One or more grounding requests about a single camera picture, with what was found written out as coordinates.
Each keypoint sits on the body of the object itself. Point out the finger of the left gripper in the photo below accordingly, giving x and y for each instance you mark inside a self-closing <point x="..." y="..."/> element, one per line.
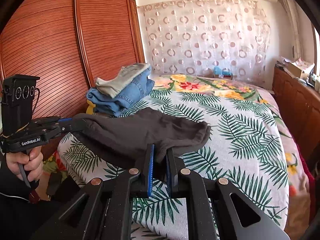
<point x="48" y="121"/>
<point x="63" y="126"/>

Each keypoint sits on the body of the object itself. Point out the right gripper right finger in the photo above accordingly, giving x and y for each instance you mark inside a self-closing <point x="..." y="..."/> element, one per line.
<point x="216" y="209"/>

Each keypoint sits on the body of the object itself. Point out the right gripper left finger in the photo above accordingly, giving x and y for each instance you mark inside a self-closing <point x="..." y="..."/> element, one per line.
<point x="102" y="209"/>

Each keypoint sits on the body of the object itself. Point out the black pants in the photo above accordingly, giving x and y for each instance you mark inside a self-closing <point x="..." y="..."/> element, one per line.
<point x="122" y="141"/>

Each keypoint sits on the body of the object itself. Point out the person's left hand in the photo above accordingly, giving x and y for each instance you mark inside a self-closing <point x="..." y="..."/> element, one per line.
<point x="32" y="163"/>

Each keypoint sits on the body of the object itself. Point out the yellow cloth under pile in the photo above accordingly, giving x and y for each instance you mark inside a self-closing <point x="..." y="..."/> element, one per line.
<point x="90" y="108"/>

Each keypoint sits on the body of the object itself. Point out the blue folded jeans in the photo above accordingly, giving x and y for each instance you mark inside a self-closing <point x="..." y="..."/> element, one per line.
<point x="140" y="87"/>

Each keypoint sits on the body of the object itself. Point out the beige folded pants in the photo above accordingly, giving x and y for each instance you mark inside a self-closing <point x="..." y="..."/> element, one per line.
<point x="125" y="76"/>

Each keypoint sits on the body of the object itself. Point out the palm leaf bed sheet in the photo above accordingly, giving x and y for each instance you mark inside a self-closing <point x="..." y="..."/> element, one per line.
<point x="244" y="147"/>

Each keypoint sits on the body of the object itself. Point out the floral pink blanket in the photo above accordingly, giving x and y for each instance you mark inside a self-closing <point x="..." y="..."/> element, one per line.
<point x="299" y="175"/>

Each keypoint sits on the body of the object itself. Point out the blue tissue pack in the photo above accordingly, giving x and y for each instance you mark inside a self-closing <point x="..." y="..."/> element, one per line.
<point x="222" y="73"/>

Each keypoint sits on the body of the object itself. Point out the long wooden sideboard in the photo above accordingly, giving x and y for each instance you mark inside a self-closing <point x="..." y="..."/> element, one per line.
<point x="299" y="108"/>

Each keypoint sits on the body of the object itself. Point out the circle pattern sheer curtain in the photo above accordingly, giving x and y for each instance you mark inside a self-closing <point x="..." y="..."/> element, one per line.
<point x="193" y="36"/>

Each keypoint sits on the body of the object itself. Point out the cardboard box on sideboard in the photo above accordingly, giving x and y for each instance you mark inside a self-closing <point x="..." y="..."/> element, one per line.
<point x="300" y="68"/>

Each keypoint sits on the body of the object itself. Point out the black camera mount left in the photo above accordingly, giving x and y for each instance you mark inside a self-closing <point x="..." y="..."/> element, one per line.
<point x="17" y="102"/>

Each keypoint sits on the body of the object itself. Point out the window with wooden frame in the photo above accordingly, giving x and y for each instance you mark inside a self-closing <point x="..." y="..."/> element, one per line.
<point x="316" y="51"/>

